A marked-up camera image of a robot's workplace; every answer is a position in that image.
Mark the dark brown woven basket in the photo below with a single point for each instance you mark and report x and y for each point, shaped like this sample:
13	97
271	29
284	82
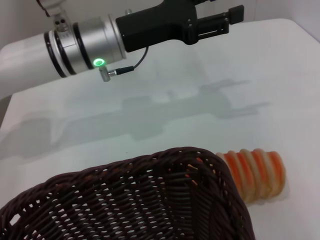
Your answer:
140	200

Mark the orange striped bread loaf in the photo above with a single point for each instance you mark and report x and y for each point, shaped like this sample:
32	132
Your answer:
257	172

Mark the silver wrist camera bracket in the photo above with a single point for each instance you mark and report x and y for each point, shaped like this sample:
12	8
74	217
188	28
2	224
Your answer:
58	17

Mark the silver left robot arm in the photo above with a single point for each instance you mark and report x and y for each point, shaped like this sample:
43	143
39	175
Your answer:
82	45

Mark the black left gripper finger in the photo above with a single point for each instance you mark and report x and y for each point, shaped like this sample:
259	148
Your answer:
235	15

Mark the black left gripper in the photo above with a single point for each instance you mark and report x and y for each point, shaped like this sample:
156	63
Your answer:
155	27

